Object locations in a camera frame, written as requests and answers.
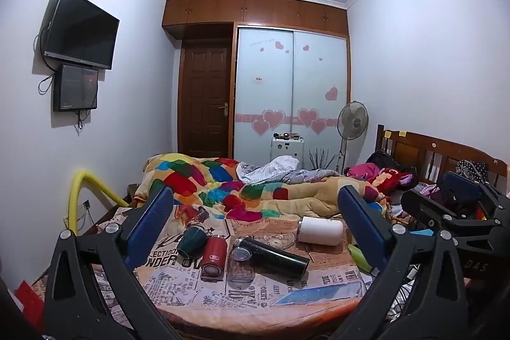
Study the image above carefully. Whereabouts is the black bag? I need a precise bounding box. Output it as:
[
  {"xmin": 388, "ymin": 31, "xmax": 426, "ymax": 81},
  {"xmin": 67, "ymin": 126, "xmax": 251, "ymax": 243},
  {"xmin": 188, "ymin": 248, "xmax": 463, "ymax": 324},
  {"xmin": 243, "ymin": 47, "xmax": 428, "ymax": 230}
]
[{"xmin": 366, "ymin": 150, "xmax": 400, "ymax": 172}]

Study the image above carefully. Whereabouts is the yellow-green plastic item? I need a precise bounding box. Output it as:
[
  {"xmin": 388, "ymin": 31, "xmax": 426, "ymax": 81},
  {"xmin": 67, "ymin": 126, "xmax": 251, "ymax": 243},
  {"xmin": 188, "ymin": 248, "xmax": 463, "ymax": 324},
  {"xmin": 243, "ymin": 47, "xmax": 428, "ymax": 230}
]
[{"xmin": 348, "ymin": 243, "xmax": 372, "ymax": 274}]

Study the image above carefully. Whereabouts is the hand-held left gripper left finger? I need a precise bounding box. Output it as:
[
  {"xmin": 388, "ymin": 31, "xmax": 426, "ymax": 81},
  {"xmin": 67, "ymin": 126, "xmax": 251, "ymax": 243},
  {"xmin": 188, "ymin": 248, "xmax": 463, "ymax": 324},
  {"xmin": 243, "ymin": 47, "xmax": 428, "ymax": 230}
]
[{"xmin": 42, "ymin": 186, "xmax": 181, "ymax": 340}]

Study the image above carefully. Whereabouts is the pink red plush toy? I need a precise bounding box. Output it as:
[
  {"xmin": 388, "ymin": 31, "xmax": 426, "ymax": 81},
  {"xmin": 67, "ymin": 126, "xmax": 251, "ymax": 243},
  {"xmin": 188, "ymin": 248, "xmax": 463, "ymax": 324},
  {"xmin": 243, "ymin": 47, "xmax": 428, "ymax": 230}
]
[{"xmin": 344, "ymin": 162, "xmax": 418, "ymax": 194}]

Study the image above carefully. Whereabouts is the colourful patchwork blanket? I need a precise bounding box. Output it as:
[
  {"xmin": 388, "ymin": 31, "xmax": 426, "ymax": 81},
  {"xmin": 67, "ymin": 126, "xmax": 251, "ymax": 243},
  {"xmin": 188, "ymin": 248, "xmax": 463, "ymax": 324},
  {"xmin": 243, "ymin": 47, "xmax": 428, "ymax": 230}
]
[{"xmin": 133, "ymin": 153, "xmax": 394, "ymax": 224}]

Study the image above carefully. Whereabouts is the dry twig bundle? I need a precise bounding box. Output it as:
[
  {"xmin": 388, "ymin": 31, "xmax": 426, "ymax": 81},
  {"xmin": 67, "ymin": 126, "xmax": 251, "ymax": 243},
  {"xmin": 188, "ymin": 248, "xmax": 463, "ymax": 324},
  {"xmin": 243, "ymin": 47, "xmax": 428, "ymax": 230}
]
[{"xmin": 308, "ymin": 149, "xmax": 340, "ymax": 172}]

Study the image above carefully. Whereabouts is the yellow padded pipe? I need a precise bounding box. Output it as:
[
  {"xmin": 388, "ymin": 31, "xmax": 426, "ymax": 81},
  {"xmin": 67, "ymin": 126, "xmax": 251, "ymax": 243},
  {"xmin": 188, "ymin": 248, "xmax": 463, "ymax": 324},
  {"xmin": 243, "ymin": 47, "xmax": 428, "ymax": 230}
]
[{"xmin": 69, "ymin": 170, "xmax": 130, "ymax": 235}]

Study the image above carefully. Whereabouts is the grey striped cloth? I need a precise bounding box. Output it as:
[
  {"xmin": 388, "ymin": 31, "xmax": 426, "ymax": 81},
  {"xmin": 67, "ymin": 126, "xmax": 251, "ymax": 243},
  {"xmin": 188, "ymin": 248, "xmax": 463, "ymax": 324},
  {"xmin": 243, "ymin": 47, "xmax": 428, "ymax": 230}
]
[{"xmin": 237, "ymin": 156, "xmax": 344, "ymax": 186}]

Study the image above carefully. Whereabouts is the white cabinet appliance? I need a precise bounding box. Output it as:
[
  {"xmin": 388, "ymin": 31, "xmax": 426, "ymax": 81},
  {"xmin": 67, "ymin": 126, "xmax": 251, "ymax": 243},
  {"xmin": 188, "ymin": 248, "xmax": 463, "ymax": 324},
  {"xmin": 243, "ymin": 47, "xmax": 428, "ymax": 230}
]
[{"xmin": 270, "ymin": 133, "xmax": 306, "ymax": 170}]

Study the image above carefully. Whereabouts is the red box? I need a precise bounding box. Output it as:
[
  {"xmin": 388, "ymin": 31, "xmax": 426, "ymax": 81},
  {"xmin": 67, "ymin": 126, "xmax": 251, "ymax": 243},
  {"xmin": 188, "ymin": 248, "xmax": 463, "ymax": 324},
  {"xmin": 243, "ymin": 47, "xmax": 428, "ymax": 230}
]
[{"xmin": 14, "ymin": 280, "xmax": 45, "ymax": 329}]

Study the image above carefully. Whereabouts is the clear glass dish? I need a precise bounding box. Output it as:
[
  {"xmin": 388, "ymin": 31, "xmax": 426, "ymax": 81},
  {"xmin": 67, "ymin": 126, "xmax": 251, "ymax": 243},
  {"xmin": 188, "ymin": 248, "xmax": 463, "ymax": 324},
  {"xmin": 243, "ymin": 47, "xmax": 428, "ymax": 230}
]
[{"xmin": 261, "ymin": 230, "xmax": 298, "ymax": 249}]

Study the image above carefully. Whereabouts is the brown wooden door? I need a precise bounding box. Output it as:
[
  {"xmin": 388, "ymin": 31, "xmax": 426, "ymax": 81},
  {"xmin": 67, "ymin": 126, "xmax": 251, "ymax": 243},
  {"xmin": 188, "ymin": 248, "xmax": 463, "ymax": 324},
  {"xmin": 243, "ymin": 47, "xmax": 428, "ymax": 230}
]
[{"xmin": 178, "ymin": 39, "xmax": 233, "ymax": 160}]

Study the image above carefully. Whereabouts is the wall socket with plug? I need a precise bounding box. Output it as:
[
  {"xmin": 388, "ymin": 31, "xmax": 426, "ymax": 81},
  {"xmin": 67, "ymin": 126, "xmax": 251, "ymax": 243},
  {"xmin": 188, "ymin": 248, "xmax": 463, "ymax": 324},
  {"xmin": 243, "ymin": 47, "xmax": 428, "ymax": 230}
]
[{"xmin": 79, "ymin": 200, "xmax": 95, "ymax": 224}]

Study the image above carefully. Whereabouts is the small black wall monitor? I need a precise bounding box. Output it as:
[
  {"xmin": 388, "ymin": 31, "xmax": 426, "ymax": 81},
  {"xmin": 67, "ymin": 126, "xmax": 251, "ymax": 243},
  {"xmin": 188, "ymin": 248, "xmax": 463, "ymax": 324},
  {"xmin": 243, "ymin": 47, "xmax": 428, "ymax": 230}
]
[{"xmin": 53, "ymin": 63, "xmax": 99, "ymax": 112}]

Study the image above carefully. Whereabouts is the white cup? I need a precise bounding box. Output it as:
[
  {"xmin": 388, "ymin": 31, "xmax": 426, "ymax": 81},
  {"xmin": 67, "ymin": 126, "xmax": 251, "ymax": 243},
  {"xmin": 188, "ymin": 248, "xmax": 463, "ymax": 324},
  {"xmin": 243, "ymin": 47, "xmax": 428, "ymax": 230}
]
[{"xmin": 298, "ymin": 216, "xmax": 344, "ymax": 245}]

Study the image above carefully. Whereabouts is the wall-mounted black television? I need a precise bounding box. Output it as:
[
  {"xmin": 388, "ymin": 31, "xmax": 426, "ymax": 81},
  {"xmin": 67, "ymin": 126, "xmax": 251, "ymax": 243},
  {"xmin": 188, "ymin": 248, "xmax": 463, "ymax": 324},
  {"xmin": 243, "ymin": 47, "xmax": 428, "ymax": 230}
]
[{"xmin": 43, "ymin": 0, "xmax": 120, "ymax": 70}]

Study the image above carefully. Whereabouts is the red flask cup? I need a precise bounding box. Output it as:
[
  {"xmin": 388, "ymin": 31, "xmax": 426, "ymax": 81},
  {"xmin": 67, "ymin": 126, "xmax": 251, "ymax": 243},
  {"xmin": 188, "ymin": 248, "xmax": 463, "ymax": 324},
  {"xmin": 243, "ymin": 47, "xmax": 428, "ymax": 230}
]
[{"xmin": 200, "ymin": 234, "xmax": 229, "ymax": 282}]

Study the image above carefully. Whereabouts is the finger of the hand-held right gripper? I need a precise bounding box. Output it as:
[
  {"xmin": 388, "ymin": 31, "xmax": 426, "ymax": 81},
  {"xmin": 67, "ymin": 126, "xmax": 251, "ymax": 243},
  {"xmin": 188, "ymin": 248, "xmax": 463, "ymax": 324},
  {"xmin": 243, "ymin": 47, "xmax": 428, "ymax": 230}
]
[
  {"xmin": 442, "ymin": 170, "xmax": 510, "ymax": 223},
  {"xmin": 400, "ymin": 189, "xmax": 500, "ymax": 239}
]

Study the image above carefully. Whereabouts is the clear glass cup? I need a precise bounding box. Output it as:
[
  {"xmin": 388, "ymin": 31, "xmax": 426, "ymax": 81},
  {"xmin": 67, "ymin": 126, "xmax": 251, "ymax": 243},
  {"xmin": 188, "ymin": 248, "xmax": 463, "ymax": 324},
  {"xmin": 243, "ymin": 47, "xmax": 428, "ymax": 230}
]
[{"xmin": 227, "ymin": 246, "xmax": 257, "ymax": 284}]

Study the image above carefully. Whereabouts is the wooden bed headboard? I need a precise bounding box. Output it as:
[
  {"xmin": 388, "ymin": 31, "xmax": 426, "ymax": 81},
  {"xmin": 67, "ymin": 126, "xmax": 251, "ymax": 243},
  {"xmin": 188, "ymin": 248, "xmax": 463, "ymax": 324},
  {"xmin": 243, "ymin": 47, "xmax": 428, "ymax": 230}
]
[{"xmin": 375, "ymin": 124, "xmax": 510, "ymax": 198}]

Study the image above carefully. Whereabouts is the newspaper print bed sheet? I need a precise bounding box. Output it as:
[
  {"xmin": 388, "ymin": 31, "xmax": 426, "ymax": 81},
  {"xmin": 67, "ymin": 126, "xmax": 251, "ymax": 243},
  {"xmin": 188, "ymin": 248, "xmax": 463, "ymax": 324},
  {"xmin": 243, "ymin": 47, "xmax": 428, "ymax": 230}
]
[{"xmin": 32, "ymin": 200, "xmax": 377, "ymax": 327}]

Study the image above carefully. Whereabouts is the dark green cup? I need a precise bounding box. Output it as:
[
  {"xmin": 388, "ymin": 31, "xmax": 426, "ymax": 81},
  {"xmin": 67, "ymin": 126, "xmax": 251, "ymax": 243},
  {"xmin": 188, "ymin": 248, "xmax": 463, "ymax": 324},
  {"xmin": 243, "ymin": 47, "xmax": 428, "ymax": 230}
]
[{"xmin": 176, "ymin": 226, "xmax": 208, "ymax": 259}]

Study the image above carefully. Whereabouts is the black white patterned cloth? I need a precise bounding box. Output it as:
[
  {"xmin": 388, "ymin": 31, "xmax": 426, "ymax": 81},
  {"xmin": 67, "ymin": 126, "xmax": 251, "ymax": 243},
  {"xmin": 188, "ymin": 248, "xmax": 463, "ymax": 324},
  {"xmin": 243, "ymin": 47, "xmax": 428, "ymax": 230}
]
[{"xmin": 456, "ymin": 159, "xmax": 489, "ymax": 184}]

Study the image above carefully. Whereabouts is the black thermos cup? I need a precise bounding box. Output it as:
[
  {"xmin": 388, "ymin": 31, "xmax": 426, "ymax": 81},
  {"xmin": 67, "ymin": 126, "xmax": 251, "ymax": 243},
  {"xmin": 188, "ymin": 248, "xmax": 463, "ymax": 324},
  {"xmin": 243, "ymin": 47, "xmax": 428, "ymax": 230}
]
[{"xmin": 233, "ymin": 236, "xmax": 310, "ymax": 280}]

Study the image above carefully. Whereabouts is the standing pedestal fan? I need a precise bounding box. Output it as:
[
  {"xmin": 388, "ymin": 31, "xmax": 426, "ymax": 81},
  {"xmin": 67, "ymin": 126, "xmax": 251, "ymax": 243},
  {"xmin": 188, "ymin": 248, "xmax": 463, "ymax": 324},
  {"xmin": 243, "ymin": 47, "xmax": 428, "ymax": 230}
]
[{"xmin": 335, "ymin": 100, "xmax": 369, "ymax": 174}]

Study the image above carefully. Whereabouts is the black television cable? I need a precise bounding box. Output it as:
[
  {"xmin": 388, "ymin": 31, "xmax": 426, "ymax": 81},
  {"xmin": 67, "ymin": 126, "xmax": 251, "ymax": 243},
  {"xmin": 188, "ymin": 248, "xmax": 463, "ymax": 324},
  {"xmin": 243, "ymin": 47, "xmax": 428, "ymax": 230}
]
[{"xmin": 34, "ymin": 23, "xmax": 57, "ymax": 94}]

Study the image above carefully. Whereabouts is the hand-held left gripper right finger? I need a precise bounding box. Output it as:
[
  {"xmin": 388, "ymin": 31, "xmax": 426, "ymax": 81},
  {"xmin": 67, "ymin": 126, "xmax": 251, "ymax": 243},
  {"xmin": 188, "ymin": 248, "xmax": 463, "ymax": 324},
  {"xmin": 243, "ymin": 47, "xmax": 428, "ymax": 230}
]
[{"xmin": 330, "ymin": 184, "xmax": 477, "ymax": 340}]

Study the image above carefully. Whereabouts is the wooden wardrobe with sliding doors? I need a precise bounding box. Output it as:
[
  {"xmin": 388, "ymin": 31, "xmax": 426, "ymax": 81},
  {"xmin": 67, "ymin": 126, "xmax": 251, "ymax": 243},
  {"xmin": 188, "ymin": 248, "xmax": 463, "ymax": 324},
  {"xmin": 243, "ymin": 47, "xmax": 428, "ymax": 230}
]
[{"xmin": 161, "ymin": 0, "xmax": 352, "ymax": 174}]

